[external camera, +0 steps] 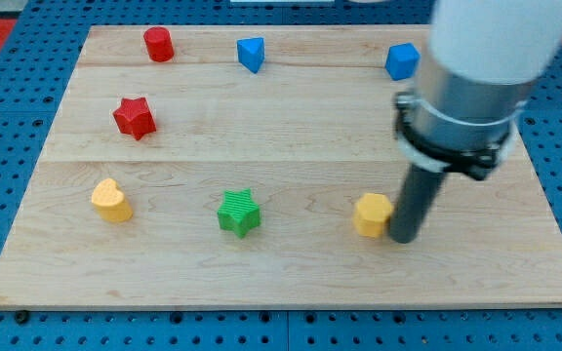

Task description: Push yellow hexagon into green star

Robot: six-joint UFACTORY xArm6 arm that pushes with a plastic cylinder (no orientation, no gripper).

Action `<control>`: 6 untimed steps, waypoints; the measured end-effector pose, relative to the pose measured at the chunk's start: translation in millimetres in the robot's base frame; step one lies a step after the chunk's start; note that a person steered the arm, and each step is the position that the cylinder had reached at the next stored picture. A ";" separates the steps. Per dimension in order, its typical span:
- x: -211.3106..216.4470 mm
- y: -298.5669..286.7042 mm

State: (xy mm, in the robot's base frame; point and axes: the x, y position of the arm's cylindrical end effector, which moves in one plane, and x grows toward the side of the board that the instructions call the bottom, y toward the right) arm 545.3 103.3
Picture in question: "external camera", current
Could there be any yellow hexagon block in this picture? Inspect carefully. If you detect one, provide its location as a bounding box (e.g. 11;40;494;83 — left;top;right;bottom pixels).
352;193;393;238

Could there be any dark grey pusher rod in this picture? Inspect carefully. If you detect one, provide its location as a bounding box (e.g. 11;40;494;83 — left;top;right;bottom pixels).
388;165;446;244

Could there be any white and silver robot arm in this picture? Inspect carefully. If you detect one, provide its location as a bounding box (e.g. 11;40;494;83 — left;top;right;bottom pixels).
395;0;562;180

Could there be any green star block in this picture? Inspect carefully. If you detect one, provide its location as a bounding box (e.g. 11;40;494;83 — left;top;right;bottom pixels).
217;188;261;239

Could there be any red star block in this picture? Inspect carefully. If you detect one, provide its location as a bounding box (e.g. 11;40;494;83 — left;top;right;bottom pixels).
112;97;156;140

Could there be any light wooden board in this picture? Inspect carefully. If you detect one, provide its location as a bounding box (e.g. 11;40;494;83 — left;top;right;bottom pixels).
0;25;562;311

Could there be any blue triangle block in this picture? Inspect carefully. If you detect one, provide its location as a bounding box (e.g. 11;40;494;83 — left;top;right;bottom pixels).
236;37;265;74

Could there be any blue cube block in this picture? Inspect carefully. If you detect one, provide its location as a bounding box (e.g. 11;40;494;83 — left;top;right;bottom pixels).
384;43;421;81

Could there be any yellow heart block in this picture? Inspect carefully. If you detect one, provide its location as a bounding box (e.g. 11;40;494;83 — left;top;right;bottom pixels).
91;177;134;222

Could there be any red cylinder block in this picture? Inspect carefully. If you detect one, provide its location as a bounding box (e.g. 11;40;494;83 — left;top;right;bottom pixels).
143;26;175;62

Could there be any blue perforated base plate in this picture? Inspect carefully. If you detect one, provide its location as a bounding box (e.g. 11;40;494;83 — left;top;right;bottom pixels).
0;0;562;350

